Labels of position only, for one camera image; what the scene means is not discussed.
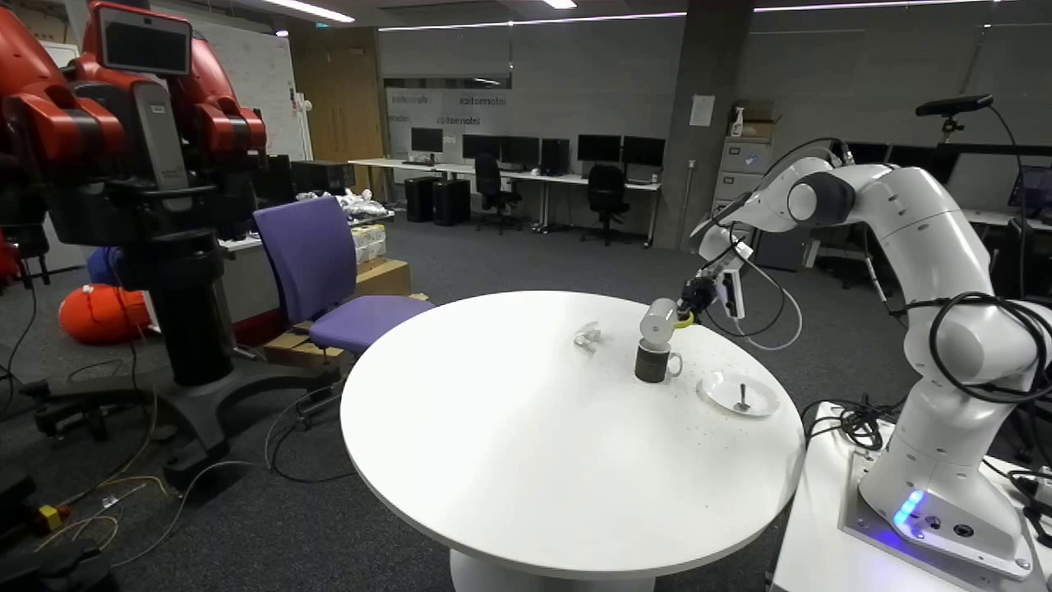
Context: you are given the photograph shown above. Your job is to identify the white mug yellow handle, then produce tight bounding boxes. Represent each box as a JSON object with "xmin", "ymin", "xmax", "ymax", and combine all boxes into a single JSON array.
[{"xmin": 642, "ymin": 295, "xmax": 692, "ymax": 352}]

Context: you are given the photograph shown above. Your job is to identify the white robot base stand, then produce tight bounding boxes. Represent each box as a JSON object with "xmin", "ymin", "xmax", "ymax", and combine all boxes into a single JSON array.
[{"xmin": 772, "ymin": 403, "xmax": 1052, "ymax": 592}]

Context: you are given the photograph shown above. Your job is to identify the red Baxter robot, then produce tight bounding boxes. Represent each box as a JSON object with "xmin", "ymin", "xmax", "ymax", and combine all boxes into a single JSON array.
[{"xmin": 0, "ymin": 0, "xmax": 271, "ymax": 464}]

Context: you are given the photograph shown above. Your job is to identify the black and white mug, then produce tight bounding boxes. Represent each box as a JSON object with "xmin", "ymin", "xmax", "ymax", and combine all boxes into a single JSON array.
[{"xmin": 633, "ymin": 344, "xmax": 682, "ymax": 385}]

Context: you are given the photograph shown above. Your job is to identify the grey filing cabinet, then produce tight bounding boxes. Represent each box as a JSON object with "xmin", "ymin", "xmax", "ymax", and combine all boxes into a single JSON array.
[{"xmin": 714, "ymin": 137, "xmax": 772, "ymax": 208}]

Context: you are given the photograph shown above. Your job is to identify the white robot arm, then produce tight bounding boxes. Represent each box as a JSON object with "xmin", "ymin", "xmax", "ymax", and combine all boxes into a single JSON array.
[{"xmin": 691, "ymin": 157, "xmax": 1048, "ymax": 562}]

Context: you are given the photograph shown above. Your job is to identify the orange beanbag ball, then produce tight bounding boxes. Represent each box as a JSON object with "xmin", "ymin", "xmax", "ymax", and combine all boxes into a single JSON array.
[{"xmin": 60, "ymin": 284, "xmax": 152, "ymax": 344}]

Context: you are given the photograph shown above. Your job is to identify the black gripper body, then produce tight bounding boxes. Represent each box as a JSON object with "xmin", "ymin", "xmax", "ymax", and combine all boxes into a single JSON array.
[{"xmin": 676, "ymin": 274, "xmax": 716, "ymax": 319}]

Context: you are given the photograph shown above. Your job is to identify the purple office chair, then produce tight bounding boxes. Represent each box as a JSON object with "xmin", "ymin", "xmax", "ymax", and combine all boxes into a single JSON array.
[{"xmin": 253, "ymin": 199, "xmax": 428, "ymax": 356}]

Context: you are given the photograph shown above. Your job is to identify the metal spoon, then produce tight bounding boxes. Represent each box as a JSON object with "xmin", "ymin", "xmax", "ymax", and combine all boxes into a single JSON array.
[{"xmin": 736, "ymin": 385, "xmax": 749, "ymax": 411}]

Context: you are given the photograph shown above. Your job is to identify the round white table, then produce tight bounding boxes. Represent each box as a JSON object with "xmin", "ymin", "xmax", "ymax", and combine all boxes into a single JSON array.
[{"xmin": 340, "ymin": 290, "xmax": 803, "ymax": 592}]

